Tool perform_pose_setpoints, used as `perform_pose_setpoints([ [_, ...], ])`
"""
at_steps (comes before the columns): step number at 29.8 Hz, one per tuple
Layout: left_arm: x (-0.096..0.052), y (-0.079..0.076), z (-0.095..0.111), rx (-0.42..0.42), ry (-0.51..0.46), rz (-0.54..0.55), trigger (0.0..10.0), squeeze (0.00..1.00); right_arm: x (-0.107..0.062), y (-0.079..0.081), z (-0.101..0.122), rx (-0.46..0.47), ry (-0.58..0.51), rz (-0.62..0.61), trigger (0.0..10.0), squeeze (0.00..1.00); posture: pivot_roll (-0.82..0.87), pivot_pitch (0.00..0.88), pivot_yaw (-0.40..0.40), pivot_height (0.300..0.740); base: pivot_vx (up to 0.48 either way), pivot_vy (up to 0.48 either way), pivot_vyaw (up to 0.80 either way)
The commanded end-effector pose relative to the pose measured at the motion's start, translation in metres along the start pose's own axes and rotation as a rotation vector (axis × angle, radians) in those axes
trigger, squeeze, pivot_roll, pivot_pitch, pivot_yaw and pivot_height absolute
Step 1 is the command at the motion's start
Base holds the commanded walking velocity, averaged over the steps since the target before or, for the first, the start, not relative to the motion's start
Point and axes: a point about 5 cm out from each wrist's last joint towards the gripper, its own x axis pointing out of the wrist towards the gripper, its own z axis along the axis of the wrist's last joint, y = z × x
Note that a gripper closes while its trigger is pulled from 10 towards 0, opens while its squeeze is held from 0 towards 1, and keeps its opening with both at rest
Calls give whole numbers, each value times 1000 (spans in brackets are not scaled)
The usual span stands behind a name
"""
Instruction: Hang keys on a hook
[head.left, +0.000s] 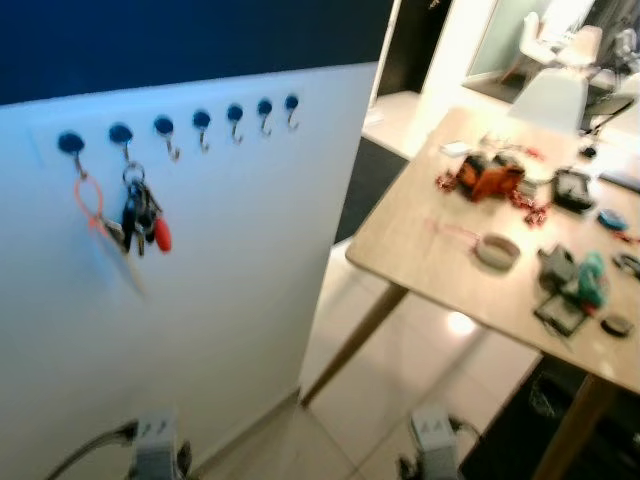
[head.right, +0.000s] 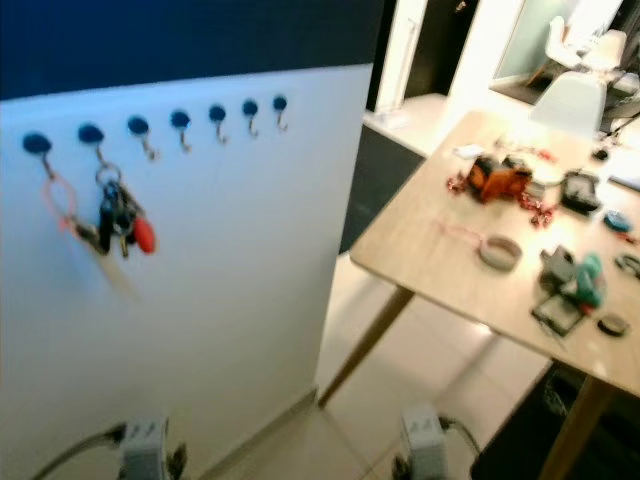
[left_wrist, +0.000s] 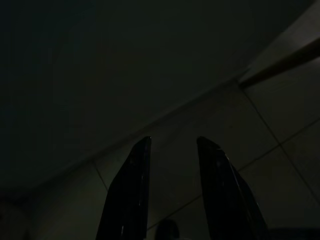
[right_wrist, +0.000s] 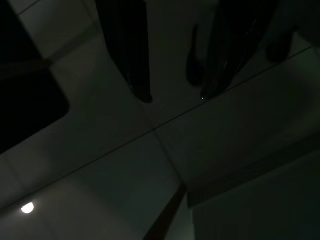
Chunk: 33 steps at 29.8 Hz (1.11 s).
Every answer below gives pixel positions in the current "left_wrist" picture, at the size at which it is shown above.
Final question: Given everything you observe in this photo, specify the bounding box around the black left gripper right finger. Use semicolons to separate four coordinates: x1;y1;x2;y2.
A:
196;136;271;240

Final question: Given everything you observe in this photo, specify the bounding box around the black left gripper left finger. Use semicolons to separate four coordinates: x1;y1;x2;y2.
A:
94;136;152;240

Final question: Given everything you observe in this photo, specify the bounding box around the wooden table leg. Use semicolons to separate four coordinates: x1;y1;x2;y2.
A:
238;36;320;90

